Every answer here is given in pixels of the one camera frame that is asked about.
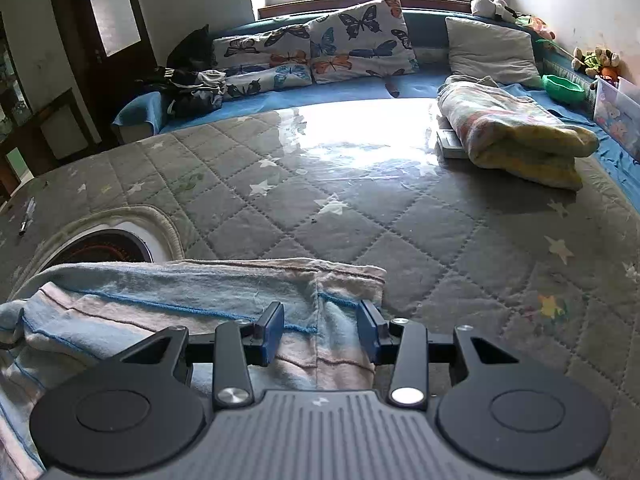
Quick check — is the flat grey box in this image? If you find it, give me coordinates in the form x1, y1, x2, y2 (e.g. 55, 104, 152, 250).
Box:
434, 127, 473, 160

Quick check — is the folded pastel blanket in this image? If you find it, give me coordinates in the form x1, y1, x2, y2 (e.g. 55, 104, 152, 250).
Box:
437, 74, 600, 191

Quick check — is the black bag with clothes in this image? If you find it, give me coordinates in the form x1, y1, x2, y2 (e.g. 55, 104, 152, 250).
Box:
140, 66, 228, 118

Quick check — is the black and white plush toy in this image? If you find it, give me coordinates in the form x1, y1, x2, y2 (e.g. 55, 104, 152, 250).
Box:
470, 0, 518, 23

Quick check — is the black backpack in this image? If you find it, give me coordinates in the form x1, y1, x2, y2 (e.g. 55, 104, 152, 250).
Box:
166, 24, 217, 72

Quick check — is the pink plush toy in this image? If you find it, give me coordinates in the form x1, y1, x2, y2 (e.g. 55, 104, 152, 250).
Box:
525, 15, 556, 41

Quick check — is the dark wooden door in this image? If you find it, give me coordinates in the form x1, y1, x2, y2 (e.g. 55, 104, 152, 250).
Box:
45, 0, 161, 146

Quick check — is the green bowl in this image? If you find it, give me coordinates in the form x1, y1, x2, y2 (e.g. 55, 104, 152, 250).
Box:
542, 74, 587, 105

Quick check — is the long butterfly print pillow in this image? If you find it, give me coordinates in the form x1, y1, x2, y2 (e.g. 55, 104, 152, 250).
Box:
212, 24, 313, 72

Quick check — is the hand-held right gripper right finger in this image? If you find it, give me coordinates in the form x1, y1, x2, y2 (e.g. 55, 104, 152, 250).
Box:
357, 299, 521, 408

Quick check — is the blue sofa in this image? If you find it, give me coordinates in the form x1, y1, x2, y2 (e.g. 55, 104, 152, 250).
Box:
111, 7, 640, 196

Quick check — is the pen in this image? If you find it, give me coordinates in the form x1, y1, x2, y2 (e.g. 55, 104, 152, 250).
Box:
19, 197, 37, 237

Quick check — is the flat butterfly print pillow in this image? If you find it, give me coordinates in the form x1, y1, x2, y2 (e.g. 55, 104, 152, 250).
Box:
222, 62, 315, 102

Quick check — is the striped light blue pink garment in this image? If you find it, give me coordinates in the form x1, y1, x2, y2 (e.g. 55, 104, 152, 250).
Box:
0, 257, 388, 480

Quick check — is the low wooden cabinet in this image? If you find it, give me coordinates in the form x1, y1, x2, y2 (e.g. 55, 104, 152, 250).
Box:
0, 87, 98, 181

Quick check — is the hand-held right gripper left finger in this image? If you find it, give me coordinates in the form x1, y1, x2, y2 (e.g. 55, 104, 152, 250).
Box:
107, 301, 286, 409

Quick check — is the brown plush toy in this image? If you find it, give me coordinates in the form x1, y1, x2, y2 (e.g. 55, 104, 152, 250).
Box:
571, 46, 622, 81

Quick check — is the glass display cabinet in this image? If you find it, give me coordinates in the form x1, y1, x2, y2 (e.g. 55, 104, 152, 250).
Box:
0, 12, 36, 196

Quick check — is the plain grey pillow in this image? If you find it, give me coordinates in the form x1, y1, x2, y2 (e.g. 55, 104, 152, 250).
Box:
444, 16, 543, 88

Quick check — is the large butterfly print pillow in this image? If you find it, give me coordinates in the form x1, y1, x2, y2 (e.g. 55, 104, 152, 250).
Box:
306, 0, 421, 85

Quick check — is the clear plastic storage box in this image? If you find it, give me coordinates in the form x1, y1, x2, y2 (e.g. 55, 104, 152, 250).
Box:
594, 76, 640, 161

